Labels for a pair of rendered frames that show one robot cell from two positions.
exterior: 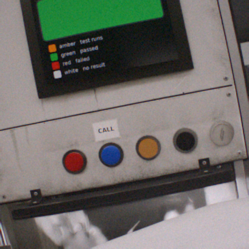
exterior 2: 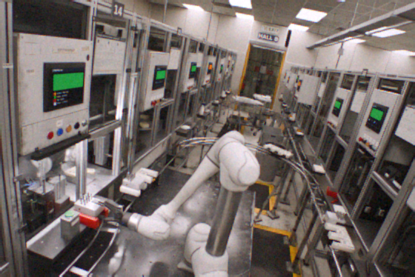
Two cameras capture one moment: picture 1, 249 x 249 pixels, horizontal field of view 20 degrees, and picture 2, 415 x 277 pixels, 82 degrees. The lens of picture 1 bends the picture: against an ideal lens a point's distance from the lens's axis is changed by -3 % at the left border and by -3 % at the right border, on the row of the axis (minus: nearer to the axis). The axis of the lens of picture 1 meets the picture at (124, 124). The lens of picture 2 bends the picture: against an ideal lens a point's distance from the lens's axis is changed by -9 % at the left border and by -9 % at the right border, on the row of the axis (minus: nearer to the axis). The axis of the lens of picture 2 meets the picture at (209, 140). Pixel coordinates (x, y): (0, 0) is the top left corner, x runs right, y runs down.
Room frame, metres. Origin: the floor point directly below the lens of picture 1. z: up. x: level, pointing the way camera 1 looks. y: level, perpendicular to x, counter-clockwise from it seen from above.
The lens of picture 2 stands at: (0.42, 1.04, 1.87)
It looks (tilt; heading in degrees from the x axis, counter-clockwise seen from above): 18 degrees down; 273
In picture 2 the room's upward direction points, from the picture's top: 12 degrees clockwise
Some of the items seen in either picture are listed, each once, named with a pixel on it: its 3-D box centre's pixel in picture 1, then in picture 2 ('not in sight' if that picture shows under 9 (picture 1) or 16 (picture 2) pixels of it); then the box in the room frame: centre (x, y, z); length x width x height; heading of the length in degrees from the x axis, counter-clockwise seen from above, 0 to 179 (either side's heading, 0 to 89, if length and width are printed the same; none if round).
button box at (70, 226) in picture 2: not in sight; (68, 224); (1.06, 0.09, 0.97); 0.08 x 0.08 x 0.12; 85
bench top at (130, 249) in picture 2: not in sight; (182, 221); (0.57, -0.57, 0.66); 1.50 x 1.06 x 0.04; 85
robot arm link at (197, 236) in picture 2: not in sight; (200, 242); (0.41, -0.17, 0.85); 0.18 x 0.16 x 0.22; 114
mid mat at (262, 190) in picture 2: not in sight; (258, 195); (-0.30, -2.48, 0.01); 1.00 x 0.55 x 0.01; 85
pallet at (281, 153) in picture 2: not in sight; (277, 152); (-0.33, -2.16, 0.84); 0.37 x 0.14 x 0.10; 143
